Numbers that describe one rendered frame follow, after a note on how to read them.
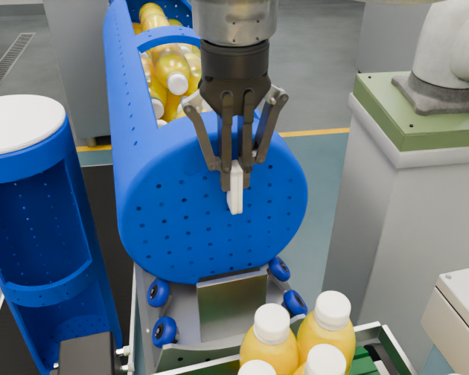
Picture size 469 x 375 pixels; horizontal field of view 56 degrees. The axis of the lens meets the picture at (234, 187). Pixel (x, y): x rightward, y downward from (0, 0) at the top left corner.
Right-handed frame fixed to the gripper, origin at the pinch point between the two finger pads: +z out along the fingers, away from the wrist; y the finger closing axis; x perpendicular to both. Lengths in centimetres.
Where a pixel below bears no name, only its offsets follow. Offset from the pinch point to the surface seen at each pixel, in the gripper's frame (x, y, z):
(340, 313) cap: -19.1, 7.2, 5.2
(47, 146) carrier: 44, -31, 15
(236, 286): -6.5, -1.4, 12.2
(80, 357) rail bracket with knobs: -9.7, -23.0, 16.0
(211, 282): -6.0, -4.8, 10.8
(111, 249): 102, -28, 101
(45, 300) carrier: 40, -41, 58
